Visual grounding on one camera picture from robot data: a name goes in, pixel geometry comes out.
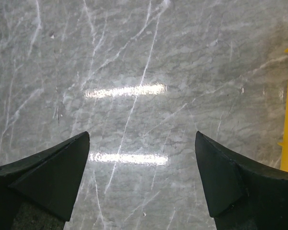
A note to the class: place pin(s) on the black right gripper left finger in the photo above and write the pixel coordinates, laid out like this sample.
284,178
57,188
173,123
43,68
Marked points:
39,192

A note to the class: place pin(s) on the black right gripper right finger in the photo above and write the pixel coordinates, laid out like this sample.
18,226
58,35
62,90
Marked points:
241,194

